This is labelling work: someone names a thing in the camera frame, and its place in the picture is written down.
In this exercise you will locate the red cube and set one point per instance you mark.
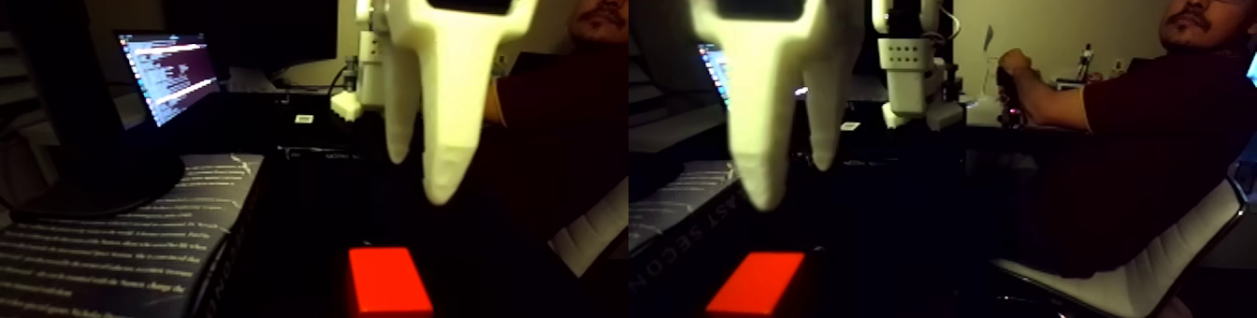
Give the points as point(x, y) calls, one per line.
point(389, 279)

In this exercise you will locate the person's hand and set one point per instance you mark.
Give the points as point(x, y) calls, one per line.
point(1014, 62)

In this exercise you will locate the black flat box with lettering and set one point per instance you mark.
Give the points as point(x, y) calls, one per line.
point(334, 152)

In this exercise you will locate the small white tag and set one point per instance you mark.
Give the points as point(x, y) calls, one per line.
point(304, 119)

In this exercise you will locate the person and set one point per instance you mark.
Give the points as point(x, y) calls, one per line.
point(599, 20)

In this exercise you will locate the black wide monitor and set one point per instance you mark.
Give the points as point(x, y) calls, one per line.
point(255, 15)

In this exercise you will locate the white office chair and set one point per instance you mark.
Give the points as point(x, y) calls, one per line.
point(589, 241)

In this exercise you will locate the open laptop lit screen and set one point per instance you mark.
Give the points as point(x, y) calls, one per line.
point(169, 74)

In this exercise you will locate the dark monitor with round stand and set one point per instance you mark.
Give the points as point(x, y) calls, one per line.
point(59, 84)

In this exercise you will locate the grey box with printed text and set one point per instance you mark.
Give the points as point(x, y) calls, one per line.
point(98, 261)

